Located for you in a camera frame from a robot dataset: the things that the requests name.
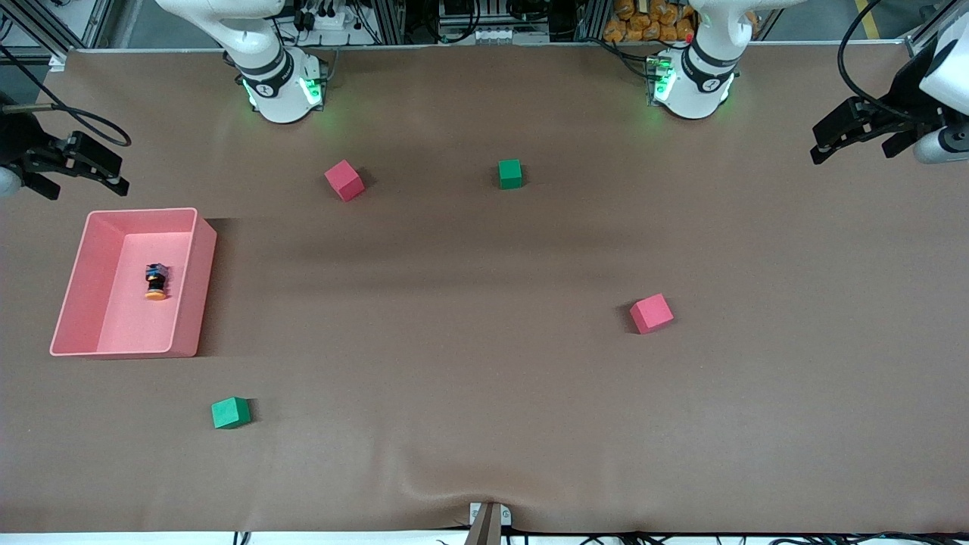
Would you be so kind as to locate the orange bagged items pile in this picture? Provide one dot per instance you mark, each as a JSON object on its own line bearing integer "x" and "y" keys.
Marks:
{"x": 643, "y": 23}

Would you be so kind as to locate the green foam cube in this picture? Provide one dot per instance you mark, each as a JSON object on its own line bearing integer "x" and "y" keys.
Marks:
{"x": 510, "y": 173}
{"x": 230, "y": 412}

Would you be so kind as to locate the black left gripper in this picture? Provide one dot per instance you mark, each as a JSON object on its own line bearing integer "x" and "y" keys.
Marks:
{"x": 911, "y": 99}

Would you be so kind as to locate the grey metal table bracket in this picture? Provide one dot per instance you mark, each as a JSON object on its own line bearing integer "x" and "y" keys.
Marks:
{"x": 488, "y": 521}

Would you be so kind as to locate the white terminal block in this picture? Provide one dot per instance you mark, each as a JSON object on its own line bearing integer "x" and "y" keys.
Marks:
{"x": 511, "y": 35}

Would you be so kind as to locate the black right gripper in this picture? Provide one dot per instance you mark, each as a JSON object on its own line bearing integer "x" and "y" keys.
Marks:
{"x": 17, "y": 137}

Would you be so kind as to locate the aluminium frame profile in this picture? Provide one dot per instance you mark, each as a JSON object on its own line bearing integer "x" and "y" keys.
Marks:
{"x": 390, "y": 19}
{"x": 68, "y": 30}
{"x": 920, "y": 42}
{"x": 590, "y": 19}

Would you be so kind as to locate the pink plastic bin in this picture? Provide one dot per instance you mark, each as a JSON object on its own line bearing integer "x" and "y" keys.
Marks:
{"x": 136, "y": 303}

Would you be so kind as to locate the orange-capped black push button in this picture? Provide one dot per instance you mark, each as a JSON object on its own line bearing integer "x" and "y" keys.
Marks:
{"x": 155, "y": 284}

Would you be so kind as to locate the white power strip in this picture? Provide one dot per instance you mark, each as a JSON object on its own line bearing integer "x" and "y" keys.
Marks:
{"x": 325, "y": 21}

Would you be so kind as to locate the pink foam cube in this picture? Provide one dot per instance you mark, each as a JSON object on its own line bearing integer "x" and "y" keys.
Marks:
{"x": 344, "y": 180}
{"x": 651, "y": 313}

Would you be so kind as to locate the brown table mat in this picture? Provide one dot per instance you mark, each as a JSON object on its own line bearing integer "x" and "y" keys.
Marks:
{"x": 484, "y": 378}

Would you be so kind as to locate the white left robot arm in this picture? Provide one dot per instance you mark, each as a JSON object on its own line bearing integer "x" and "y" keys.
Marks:
{"x": 693, "y": 91}

